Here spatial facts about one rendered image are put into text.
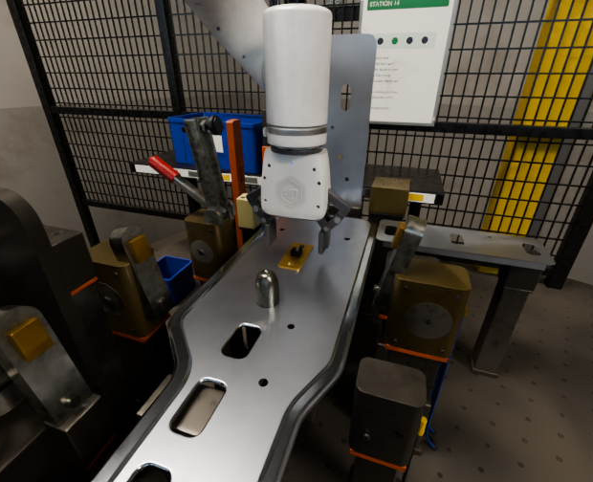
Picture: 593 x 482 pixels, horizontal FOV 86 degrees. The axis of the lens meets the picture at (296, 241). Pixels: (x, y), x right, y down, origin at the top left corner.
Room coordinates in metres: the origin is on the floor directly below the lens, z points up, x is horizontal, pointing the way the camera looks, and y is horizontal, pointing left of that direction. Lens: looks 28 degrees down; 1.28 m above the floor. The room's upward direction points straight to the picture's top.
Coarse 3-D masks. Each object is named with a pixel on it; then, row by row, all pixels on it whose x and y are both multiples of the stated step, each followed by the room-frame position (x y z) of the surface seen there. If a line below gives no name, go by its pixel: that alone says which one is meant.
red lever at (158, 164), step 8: (152, 160) 0.54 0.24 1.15; (160, 160) 0.55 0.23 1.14; (160, 168) 0.54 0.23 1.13; (168, 168) 0.54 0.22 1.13; (168, 176) 0.53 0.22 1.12; (176, 176) 0.53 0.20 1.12; (176, 184) 0.53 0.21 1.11; (184, 184) 0.53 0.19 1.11; (192, 192) 0.52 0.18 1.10; (200, 192) 0.53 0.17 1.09; (200, 200) 0.52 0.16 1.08; (224, 208) 0.52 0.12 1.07
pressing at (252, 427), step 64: (256, 256) 0.47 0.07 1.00; (320, 256) 0.47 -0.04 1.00; (192, 320) 0.31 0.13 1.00; (256, 320) 0.31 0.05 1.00; (320, 320) 0.31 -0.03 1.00; (192, 384) 0.22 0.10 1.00; (256, 384) 0.22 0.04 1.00; (320, 384) 0.22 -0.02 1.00; (128, 448) 0.15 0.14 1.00; (192, 448) 0.16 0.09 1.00; (256, 448) 0.16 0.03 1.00
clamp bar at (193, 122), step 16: (192, 128) 0.50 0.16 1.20; (208, 128) 0.51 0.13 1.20; (192, 144) 0.50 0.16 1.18; (208, 144) 0.53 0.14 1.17; (208, 160) 0.50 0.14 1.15; (208, 176) 0.50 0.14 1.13; (208, 192) 0.50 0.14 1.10; (224, 192) 0.52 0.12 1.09; (208, 208) 0.50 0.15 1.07; (224, 224) 0.50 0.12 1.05
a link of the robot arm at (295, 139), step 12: (264, 132) 0.47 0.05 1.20; (276, 132) 0.44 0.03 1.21; (288, 132) 0.43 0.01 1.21; (300, 132) 0.43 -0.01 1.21; (312, 132) 0.43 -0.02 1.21; (324, 132) 0.45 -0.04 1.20; (276, 144) 0.44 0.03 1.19; (288, 144) 0.43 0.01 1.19; (300, 144) 0.43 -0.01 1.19; (312, 144) 0.43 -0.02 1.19
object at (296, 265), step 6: (294, 246) 0.50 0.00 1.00; (306, 246) 0.50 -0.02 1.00; (312, 246) 0.50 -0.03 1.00; (288, 252) 0.47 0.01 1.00; (294, 252) 0.46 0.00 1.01; (300, 252) 0.46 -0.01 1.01; (306, 252) 0.47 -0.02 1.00; (282, 258) 0.46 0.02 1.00; (288, 258) 0.46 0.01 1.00; (294, 258) 0.46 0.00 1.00; (300, 258) 0.46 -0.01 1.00; (306, 258) 0.46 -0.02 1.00; (282, 264) 0.44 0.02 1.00; (294, 264) 0.44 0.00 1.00; (300, 264) 0.44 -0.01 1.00
